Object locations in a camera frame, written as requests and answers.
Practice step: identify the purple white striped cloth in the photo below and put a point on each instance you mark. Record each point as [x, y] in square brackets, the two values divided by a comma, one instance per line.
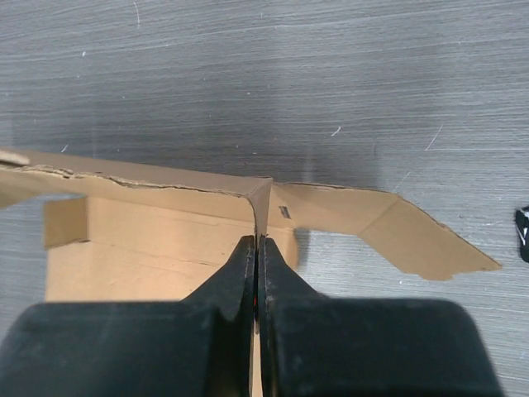
[521, 220]

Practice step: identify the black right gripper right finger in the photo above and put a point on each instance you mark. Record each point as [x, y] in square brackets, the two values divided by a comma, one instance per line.
[281, 293]

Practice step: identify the brown cardboard box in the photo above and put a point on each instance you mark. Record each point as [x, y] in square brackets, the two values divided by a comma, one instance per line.
[126, 243]

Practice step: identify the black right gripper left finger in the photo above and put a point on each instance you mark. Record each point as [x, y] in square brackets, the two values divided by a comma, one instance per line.
[232, 287]

